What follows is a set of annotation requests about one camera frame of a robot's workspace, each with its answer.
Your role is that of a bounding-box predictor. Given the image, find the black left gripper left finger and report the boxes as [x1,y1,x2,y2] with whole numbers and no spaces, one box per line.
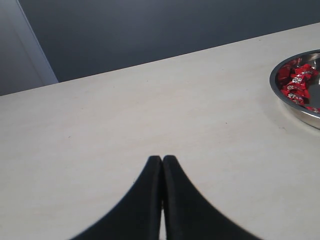
[73,155,164,240]

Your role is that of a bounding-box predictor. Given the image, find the red candies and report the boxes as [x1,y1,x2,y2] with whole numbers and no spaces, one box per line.
[281,76,308,96]

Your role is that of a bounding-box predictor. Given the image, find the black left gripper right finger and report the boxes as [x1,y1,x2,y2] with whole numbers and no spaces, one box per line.
[162,155,258,240]

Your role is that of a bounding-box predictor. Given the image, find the round stainless steel plate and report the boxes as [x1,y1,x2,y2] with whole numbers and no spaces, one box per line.
[269,49,320,129]

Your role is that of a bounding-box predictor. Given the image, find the red candy wrapper packet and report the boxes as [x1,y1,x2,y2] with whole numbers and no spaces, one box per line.
[285,91,309,106]

